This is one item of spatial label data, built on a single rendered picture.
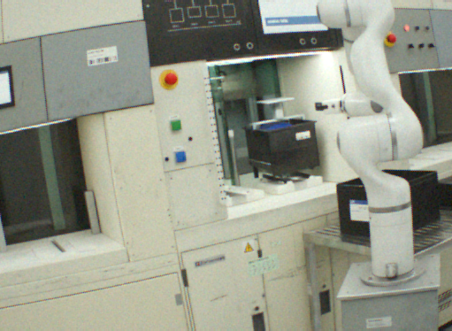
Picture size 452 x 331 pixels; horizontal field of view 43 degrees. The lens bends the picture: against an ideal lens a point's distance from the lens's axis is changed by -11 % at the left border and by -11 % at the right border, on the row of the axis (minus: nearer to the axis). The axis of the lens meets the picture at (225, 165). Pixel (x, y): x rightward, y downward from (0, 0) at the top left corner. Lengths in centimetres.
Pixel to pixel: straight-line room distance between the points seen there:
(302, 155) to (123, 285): 91
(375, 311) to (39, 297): 104
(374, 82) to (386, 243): 41
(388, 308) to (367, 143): 42
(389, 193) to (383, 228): 9
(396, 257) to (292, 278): 78
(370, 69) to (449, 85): 190
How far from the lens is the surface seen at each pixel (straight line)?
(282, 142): 246
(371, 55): 164
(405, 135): 155
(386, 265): 161
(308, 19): 233
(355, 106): 208
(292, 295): 233
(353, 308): 158
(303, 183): 252
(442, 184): 232
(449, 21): 288
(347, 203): 212
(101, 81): 197
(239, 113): 316
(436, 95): 339
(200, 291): 215
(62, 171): 241
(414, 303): 156
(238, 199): 238
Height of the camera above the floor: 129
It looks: 7 degrees down
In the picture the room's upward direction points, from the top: 8 degrees counter-clockwise
